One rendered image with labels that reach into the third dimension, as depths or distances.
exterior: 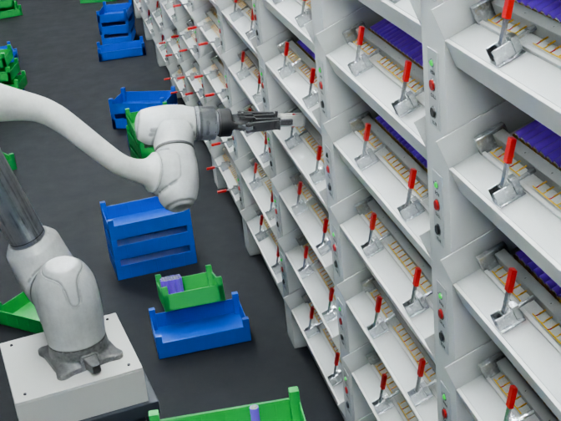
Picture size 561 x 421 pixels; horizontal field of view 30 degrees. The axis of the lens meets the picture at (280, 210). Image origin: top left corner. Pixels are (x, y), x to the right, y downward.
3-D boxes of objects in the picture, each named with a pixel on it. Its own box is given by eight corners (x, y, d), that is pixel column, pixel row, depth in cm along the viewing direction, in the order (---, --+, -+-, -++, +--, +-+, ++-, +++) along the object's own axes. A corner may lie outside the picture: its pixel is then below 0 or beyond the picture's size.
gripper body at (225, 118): (213, 131, 281) (247, 129, 283) (219, 141, 273) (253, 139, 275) (213, 104, 278) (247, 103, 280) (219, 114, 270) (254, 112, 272)
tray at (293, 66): (330, 145, 239) (303, 95, 233) (271, 76, 293) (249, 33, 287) (406, 100, 239) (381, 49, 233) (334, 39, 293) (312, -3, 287)
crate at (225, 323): (159, 359, 331) (155, 337, 327) (151, 328, 349) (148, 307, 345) (251, 340, 336) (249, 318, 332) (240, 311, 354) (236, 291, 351)
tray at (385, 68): (437, 170, 168) (402, 99, 162) (334, 73, 222) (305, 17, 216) (546, 106, 168) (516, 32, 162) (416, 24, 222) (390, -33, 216)
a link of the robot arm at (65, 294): (55, 359, 267) (37, 284, 258) (37, 330, 282) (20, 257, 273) (115, 339, 273) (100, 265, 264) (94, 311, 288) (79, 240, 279)
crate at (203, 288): (158, 296, 369) (154, 274, 368) (214, 286, 372) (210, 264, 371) (164, 311, 340) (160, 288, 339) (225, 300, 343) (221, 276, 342)
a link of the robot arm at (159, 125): (189, 116, 281) (195, 159, 276) (132, 119, 278) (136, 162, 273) (194, 95, 271) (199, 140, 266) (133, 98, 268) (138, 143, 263)
